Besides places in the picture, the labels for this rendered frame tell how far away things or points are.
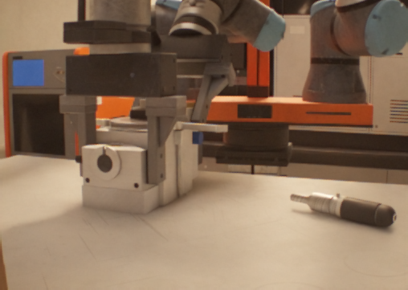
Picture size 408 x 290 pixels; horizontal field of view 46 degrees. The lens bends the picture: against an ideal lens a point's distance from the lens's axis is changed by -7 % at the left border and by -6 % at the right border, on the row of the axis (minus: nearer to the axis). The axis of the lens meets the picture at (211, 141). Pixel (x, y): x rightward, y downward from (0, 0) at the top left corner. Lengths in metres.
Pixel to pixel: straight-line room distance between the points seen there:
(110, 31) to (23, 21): 3.68
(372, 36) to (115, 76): 0.57
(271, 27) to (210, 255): 0.53
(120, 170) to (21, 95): 1.38
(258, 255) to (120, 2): 0.31
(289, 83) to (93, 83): 1.56
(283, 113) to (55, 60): 0.98
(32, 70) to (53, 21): 2.13
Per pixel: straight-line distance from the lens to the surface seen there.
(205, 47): 0.77
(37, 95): 1.91
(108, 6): 0.59
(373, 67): 2.07
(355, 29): 1.04
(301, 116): 1.12
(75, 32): 0.55
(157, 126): 0.59
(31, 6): 4.18
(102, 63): 0.61
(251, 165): 1.17
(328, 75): 1.13
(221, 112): 1.12
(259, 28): 0.90
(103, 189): 0.62
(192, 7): 0.83
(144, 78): 0.58
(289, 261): 0.47
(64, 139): 1.85
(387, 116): 2.08
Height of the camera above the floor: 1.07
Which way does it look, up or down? 9 degrees down
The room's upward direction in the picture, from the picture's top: straight up
